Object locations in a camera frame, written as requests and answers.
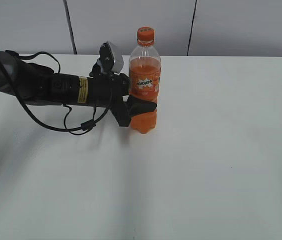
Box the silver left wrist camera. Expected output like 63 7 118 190
97 41 124 74

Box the orange Mirinda soda bottle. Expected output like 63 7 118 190
129 40 161 134

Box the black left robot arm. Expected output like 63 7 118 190
0 41 157 132

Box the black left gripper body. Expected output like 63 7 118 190
88 61 131 127

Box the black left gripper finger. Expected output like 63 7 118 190
126 95 157 117

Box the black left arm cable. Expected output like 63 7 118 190
0 44 114 135

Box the orange plastic bottle cap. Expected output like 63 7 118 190
137 26 155 42

